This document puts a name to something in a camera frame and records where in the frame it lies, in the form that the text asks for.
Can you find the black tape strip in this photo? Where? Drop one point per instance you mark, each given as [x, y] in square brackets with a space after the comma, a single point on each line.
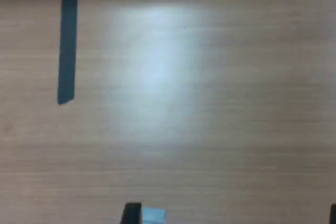
[67, 51]

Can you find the pale blue tape piece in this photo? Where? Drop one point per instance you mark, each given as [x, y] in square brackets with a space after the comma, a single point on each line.
[155, 216]

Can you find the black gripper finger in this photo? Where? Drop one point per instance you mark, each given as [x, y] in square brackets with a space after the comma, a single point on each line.
[131, 214]
[333, 216]

